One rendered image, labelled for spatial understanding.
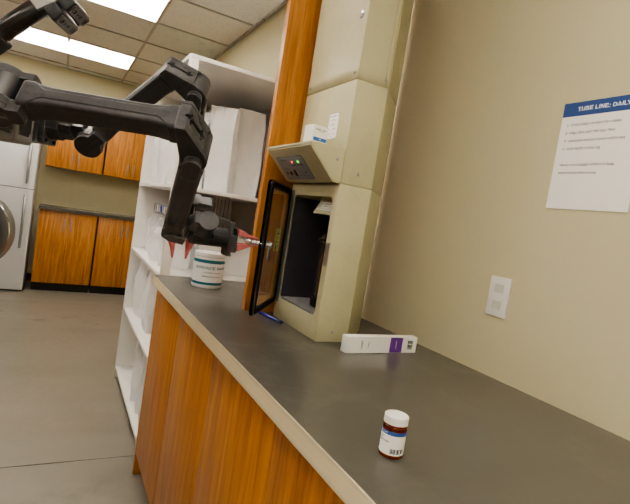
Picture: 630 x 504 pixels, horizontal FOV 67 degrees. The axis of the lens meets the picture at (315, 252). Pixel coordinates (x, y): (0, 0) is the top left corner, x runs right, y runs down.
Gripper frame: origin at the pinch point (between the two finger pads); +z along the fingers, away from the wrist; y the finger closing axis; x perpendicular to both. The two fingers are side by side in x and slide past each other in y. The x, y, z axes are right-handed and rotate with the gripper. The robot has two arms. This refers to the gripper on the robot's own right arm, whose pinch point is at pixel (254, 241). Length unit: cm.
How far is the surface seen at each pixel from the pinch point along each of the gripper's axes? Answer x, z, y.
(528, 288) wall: -51, 60, 0
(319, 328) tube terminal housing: -17.0, 17.7, -22.0
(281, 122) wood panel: 19.9, 11.0, 41.1
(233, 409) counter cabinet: -29, -10, -40
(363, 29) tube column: -16, 17, 65
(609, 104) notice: -64, 61, 48
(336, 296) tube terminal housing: -16.9, 21.8, -12.1
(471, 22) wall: -11, 60, 82
